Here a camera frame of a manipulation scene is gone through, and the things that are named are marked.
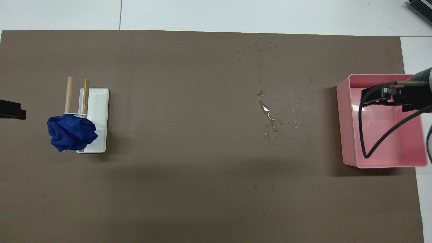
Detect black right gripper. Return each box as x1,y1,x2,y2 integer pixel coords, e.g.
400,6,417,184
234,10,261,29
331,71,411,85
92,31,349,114
361,84,432,112

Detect blue towel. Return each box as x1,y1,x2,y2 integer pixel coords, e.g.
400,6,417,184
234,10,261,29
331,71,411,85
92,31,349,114
47,114,99,152

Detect white towel rack wooden bars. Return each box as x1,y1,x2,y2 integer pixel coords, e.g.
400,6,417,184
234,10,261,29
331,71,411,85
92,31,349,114
62,76,110,154

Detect water puddle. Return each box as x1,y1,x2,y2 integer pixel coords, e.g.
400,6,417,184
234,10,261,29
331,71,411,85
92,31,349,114
257,89,285,145

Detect pink plastic bin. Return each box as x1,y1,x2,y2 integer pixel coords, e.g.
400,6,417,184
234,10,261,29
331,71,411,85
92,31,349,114
336,74,428,169

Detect grey ribbed device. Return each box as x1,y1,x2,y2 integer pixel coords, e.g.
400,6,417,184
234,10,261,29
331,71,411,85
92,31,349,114
407,0,432,26

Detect brown table mat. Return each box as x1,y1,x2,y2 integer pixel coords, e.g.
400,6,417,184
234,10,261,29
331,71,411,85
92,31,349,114
0,30,425,243

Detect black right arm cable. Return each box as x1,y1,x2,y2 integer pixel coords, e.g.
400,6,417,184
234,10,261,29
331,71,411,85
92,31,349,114
358,80,432,159

